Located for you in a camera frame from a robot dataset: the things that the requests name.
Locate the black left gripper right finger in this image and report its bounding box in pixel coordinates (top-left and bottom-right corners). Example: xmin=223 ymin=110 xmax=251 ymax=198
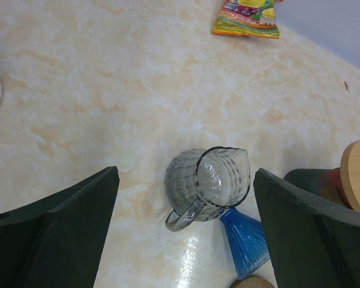
xmin=253 ymin=169 xmax=360 ymax=287

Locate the grey glass pitcher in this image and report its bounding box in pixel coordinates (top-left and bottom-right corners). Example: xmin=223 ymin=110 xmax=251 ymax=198
xmin=164 ymin=146 xmax=250 ymax=232

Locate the colourful snack packet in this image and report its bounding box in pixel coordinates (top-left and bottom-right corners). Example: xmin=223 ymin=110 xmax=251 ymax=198
xmin=212 ymin=0 xmax=280 ymax=39

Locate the dark wooden dripper ring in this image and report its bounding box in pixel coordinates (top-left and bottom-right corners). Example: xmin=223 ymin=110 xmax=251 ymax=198
xmin=229 ymin=276 xmax=277 ymax=288

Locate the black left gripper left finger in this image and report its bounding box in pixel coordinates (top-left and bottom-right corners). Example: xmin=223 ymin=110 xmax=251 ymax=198
xmin=0 ymin=166 xmax=119 ymax=287

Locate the black tumbler with red lid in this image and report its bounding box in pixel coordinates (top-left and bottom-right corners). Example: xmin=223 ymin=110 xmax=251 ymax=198
xmin=283 ymin=168 xmax=352 ymax=209

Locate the blue glass dripper near pitcher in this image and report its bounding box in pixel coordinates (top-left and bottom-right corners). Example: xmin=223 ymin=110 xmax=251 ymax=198
xmin=220 ymin=208 xmax=270 ymax=280

